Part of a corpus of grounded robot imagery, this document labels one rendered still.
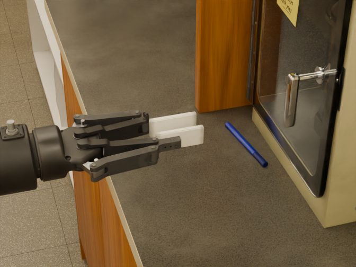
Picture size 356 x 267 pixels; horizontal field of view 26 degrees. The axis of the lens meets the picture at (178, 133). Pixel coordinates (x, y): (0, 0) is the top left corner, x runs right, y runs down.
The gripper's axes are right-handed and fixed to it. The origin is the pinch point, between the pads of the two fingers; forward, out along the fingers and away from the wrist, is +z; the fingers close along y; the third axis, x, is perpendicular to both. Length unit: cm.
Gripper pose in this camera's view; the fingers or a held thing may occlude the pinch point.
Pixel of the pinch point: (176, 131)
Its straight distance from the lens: 110.5
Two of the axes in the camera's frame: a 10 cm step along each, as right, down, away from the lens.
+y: -2.8, -5.7, 7.7
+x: 0.0, 8.0, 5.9
